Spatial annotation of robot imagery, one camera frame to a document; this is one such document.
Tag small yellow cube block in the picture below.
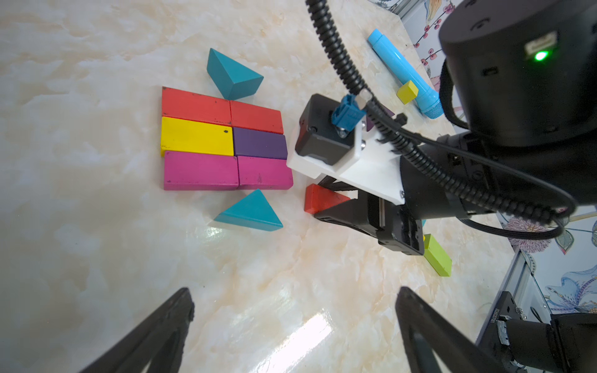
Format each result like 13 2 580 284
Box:
396 80 419 105

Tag purple triangle block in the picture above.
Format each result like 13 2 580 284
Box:
365 106 395 132

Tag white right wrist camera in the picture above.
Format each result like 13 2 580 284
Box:
287 93 405 205

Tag yellow rectangular block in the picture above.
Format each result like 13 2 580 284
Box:
160 117 234 157

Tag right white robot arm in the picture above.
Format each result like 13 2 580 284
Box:
307 1 596 255

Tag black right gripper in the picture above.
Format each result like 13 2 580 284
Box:
314 160 471 256

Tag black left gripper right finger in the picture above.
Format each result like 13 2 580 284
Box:
395 287 505 372

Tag purple rectangular block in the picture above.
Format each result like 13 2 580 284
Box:
233 127 288 159

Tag blue toy microphone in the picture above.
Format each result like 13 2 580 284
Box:
368 29 444 119

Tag magenta rectangular block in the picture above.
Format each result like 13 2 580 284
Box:
237 156 294 191
163 151 239 191

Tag red rectangular block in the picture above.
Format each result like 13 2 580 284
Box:
229 101 284 135
304 184 351 214
162 87 232 125

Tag teal triangle block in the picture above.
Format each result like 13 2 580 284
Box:
207 48 264 100
215 190 283 232

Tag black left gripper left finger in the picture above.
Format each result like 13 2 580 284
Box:
83 288 194 372

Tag green rectangular block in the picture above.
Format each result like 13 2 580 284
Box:
424 234 452 278

